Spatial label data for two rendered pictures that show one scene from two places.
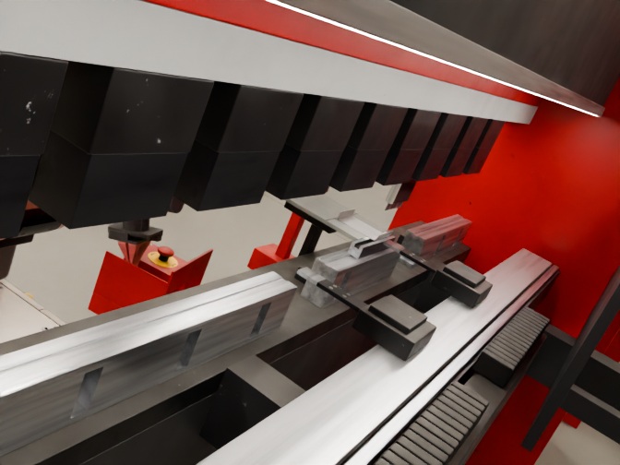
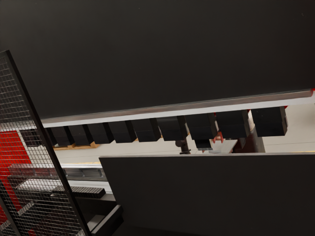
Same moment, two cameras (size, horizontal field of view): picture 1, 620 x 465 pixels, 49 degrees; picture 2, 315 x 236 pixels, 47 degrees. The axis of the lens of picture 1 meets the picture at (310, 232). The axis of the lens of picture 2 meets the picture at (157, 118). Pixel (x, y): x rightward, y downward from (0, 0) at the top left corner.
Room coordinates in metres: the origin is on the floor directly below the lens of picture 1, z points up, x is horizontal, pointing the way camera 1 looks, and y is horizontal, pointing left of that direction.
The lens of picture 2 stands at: (1.83, -2.14, 2.03)
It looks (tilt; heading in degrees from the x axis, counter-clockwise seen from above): 18 degrees down; 104
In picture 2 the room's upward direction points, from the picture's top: 18 degrees counter-clockwise
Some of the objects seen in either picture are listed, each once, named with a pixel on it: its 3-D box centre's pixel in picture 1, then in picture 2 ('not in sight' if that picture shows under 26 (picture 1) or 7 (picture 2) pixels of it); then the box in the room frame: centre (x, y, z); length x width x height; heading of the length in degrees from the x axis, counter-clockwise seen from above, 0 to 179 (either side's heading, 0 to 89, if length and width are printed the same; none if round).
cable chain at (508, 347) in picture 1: (515, 341); not in sight; (1.22, -0.45, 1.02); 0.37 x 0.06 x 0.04; 157
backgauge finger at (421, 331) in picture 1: (361, 302); not in sight; (1.13, -0.13, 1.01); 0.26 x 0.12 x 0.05; 67
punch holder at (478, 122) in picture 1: (452, 140); (233, 121); (1.78, -0.24, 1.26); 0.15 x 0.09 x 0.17; 157
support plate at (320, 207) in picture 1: (328, 210); (218, 150); (1.63, -0.02, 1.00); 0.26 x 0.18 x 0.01; 67
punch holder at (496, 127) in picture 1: (472, 140); (269, 118); (1.96, -0.32, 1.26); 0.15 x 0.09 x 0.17; 157
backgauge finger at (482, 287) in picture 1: (435, 265); not in sight; (1.51, -0.30, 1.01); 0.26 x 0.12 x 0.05; 67
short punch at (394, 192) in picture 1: (400, 191); (203, 143); (1.57, -0.16, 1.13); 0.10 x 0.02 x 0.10; 157
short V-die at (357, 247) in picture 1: (372, 244); not in sight; (1.55, -0.15, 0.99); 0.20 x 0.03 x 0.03; 157
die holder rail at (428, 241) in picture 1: (436, 238); not in sight; (2.08, -0.37, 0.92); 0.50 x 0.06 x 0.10; 157
